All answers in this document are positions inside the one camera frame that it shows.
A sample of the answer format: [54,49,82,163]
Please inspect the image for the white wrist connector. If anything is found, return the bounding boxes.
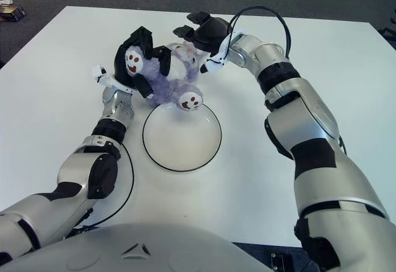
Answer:
[199,30,245,74]
[90,64,137,93]

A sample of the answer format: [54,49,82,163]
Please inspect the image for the white left wrist connector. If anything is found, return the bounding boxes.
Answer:
[90,64,137,93]

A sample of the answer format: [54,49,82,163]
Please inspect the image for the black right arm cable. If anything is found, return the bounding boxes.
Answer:
[227,6,292,58]

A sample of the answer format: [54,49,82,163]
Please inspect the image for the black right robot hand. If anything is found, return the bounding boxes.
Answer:
[172,11,231,57]

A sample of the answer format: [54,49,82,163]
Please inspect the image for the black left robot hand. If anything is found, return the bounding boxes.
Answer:
[113,26,174,98]

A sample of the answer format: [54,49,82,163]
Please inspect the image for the black chair base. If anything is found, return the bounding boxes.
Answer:
[376,6,396,52]

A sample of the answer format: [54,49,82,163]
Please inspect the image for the purple plush rabbit doll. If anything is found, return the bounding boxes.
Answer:
[124,40,207,111]

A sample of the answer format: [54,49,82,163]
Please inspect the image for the white plate with black rim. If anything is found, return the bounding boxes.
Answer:
[142,101,222,173]

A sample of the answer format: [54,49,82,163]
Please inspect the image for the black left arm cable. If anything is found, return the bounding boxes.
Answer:
[74,143,136,228]

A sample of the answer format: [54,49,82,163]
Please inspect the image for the white right wrist connector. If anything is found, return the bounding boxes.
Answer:
[199,30,245,74]

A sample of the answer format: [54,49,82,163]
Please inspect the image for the black and gold box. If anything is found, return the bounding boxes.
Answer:
[0,5,26,22]

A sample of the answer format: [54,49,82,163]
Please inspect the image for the metal table bracket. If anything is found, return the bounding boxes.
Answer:
[269,252,295,272]

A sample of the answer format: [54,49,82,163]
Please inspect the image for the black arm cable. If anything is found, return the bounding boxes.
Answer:
[227,6,292,58]
[74,143,136,228]

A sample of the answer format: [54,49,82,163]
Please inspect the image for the grey robot torso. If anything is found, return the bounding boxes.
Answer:
[0,222,273,272]

